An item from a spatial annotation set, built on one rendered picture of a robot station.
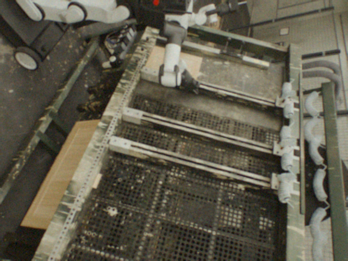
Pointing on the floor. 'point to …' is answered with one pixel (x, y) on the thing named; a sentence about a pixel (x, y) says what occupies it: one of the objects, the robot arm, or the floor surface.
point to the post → (84, 23)
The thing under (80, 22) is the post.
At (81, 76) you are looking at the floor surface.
